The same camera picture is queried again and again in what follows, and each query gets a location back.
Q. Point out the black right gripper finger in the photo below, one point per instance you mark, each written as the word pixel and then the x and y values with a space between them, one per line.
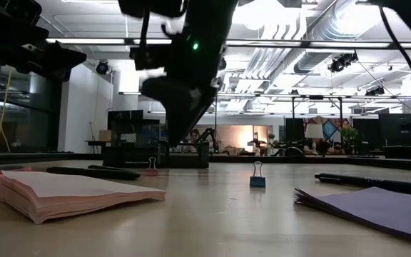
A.
pixel 187 118
pixel 166 91

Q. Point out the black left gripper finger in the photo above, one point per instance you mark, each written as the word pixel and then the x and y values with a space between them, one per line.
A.
pixel 55 60
pixel 23 34

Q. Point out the black mesh desk organizer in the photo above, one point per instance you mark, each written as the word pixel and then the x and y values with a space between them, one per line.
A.
pixel 137 153

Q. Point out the red binder clip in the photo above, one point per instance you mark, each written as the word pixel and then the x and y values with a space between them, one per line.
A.
pixel 152 172

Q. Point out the blue binder clip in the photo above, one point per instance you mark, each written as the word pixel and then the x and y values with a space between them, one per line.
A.
pixel 257 182

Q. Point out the pink sticky note pad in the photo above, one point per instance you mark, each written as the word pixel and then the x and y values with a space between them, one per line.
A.
pixel 66 200

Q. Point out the purple sticky note pad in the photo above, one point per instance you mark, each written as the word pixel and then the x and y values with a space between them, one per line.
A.
pixel 376 214

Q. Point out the person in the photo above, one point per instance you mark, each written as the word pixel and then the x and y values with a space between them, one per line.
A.
pixel 193 135

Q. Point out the round black ceiling fixture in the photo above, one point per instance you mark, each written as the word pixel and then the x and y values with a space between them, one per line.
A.
pixel 102 68
pixel 222 64

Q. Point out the cardboard box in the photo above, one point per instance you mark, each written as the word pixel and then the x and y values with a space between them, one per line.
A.
pixel 105 135

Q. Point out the narrow black monitor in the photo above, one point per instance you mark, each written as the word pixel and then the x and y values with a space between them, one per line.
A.
pixel 294 129

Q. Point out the white shade table lamp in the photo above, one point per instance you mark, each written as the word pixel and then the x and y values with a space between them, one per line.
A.
pixel 314 131

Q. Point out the black ceiling track spotlight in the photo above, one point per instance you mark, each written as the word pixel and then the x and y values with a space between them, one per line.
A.
pixel 341 62

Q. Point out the green potted plant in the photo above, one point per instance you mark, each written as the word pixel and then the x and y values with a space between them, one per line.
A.
pixel 350 137

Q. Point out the wide black monitor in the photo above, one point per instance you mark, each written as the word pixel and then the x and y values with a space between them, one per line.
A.
pixel 401 128

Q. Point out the black metal table frame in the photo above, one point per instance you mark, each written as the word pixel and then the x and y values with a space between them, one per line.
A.
pixel 298 160

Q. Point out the colourful wall hanging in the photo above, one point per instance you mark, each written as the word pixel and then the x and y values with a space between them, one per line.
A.
pixel 332 128

